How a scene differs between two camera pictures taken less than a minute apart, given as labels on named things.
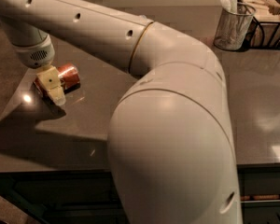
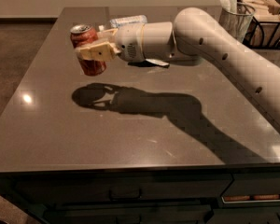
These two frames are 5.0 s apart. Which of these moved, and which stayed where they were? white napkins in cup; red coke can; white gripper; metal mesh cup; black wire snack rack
Moved: white gripper; red coke can
Stayed: black wire snack rack; metal mesh cup; white napkins in cup
